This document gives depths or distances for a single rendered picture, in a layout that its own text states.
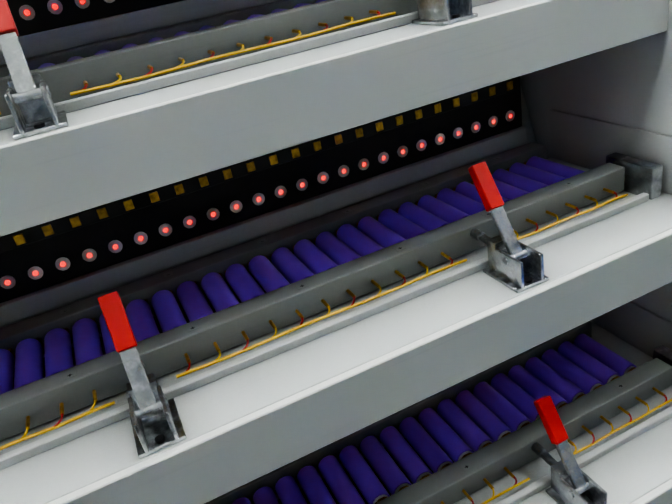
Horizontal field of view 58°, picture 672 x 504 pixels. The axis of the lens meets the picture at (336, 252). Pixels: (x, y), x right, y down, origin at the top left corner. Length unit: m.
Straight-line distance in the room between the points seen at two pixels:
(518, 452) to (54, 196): 0.40
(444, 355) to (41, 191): 0.26
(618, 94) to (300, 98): 0.32
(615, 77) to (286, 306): 0.35
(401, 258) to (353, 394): 0.12
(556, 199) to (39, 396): 0.41
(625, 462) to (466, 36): 0.36
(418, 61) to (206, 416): 0.26
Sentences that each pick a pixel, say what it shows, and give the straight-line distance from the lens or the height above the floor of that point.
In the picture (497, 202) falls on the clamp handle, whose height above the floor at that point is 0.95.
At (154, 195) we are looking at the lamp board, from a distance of 0.51.
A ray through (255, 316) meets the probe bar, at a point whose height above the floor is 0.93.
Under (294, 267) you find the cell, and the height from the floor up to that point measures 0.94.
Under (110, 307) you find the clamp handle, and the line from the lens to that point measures 0.38.
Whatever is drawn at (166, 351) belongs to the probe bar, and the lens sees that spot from 0.43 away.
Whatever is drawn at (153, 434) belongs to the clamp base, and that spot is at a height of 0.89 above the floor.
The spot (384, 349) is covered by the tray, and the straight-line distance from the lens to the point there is 0.40.
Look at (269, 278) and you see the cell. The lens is 0.47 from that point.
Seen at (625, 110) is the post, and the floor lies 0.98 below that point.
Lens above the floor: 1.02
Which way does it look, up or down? 8 degrees down
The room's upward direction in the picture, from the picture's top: 18 degrees counter-clockwise
